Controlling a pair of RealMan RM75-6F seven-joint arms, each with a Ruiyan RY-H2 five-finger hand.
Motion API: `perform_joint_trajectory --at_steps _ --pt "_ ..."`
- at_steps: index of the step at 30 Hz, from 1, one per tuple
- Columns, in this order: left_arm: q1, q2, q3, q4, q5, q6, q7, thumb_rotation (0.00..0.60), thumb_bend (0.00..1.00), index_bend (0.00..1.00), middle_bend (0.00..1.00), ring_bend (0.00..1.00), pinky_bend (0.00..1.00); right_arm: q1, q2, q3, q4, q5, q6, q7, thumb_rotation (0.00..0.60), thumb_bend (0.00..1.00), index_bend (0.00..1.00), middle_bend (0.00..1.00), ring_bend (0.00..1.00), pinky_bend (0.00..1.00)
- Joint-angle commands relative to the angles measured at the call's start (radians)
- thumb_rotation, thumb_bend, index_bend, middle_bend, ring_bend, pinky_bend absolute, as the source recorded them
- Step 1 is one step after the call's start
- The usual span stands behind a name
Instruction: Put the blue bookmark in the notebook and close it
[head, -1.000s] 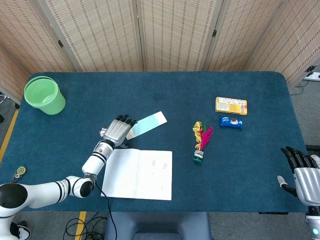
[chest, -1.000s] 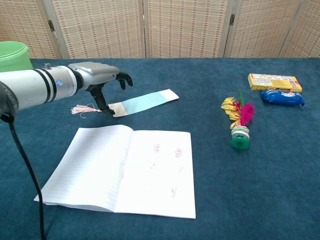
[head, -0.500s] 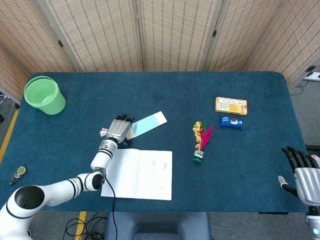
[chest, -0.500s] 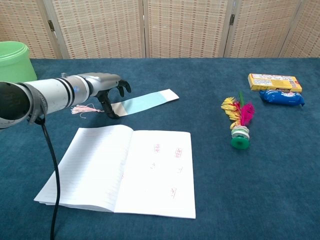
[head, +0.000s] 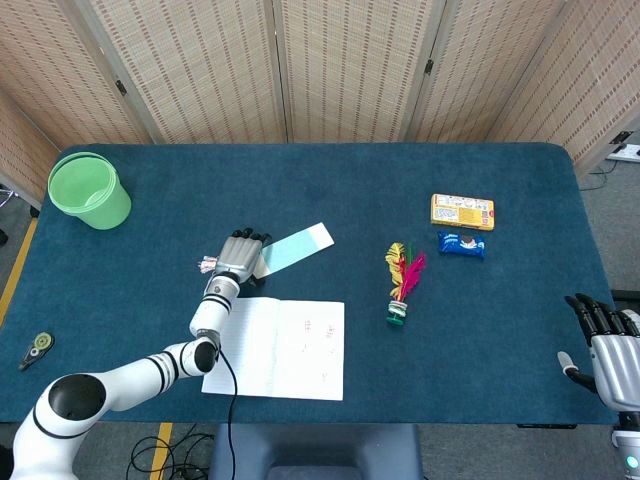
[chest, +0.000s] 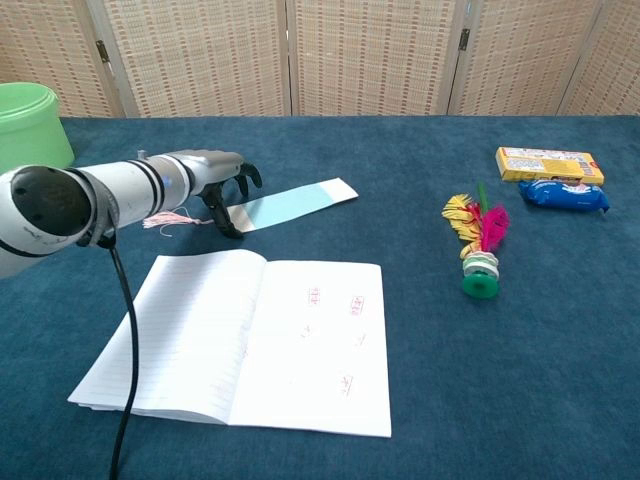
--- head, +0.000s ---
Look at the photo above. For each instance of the colourful feather shuttlecock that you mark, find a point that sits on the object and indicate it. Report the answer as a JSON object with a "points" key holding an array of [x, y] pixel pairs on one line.
{"points": [[397, 312]]}

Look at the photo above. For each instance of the white power strip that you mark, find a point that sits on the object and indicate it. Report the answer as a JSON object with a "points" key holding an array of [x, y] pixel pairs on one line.
{"points": [[627, 152]]}

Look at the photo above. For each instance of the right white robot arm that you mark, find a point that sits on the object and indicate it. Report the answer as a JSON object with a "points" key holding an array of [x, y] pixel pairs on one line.
{"points": [[630, 440]]}

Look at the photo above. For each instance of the blue felt table cover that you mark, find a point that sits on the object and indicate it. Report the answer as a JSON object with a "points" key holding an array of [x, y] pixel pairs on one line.
{"points": [[300, 190]]}

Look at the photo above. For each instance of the green plastic bucket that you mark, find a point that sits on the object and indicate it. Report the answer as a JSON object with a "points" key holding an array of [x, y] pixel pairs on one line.
{"points": [[100, 210]]}

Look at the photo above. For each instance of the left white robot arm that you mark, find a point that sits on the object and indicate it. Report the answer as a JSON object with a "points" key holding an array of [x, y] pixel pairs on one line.
{"points": [[125, 375]]}

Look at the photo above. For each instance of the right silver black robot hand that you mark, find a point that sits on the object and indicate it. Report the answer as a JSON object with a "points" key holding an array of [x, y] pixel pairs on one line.
{"points": [[617, 365]]}

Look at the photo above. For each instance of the black desk control panel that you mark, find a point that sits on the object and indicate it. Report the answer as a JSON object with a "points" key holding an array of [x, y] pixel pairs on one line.
{"points": [[545, 426]]}

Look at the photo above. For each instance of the dark metal screen hinge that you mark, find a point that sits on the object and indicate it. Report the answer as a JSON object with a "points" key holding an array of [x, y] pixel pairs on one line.
{"points": [[121, 87], [429, 67], [621, 136]]}

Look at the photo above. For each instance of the white lined paper notebook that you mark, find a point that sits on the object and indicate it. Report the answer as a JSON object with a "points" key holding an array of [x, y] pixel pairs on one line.
{"points": [[300, 360]]}

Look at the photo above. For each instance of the yellow floor tape strip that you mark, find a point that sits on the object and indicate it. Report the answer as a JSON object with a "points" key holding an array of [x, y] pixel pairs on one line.
{"points": [[161, 450], [17, 265]]}

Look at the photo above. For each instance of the teal white tasselled bookmark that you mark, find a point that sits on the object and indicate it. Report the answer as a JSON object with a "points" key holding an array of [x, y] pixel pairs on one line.
{"points": [[300, 245]]}

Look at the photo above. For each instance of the blue cookie packet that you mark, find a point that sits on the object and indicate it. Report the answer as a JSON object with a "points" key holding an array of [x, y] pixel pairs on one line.
{"points": [[460, 245]]}

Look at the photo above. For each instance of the yellow cardboard box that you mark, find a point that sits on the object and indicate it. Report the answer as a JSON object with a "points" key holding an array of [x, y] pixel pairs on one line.
{"points": [[462, 212]]}

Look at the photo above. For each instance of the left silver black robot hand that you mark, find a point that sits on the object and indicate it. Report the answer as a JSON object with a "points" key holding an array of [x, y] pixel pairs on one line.
{"points": [[240, 255]]}

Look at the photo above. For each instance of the correction tape dispenser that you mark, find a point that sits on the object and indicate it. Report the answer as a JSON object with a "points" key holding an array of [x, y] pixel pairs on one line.
{"points": [[42, 342]]}

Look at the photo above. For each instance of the woven folding screen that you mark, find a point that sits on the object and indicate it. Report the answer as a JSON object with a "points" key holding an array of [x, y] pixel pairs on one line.
{"points": [[200, 75]]}

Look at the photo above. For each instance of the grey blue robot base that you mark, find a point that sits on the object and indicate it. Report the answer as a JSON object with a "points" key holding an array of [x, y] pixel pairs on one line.
{"points": [[320, 450]]}

